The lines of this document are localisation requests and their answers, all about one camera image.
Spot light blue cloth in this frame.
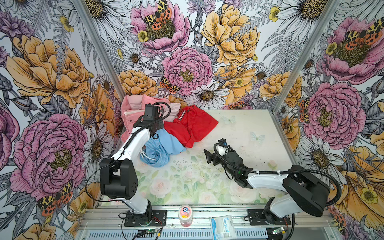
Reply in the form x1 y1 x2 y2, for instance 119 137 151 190
140 129 187 168

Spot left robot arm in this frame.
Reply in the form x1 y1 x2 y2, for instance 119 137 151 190
99 102 171 226

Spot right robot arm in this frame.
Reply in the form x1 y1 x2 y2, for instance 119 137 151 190
204 139 330 225

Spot pink cloth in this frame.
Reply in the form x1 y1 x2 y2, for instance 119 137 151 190
121 95 181 142

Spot red shirt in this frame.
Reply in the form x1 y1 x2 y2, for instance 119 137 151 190
164 105 219 148

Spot white wipes packet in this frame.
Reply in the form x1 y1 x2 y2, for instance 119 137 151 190
210 215 237 240

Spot pink lidded jar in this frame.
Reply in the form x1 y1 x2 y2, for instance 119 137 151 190
178 205 193 227

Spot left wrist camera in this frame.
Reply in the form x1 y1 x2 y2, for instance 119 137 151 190
145 104 160 119

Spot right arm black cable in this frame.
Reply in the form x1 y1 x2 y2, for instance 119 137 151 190
213 142 343 207

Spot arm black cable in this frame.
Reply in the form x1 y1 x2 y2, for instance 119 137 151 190
213 142 343 207
85 101 172 205

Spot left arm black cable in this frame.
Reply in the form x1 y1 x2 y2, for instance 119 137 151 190
85 101 172 205

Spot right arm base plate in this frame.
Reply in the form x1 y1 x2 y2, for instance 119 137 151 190
244 209 291 226

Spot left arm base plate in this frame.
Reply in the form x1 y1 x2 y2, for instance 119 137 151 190
123 210 168 227

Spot aluminium front rail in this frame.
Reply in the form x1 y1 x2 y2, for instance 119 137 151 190
75 205 342 240

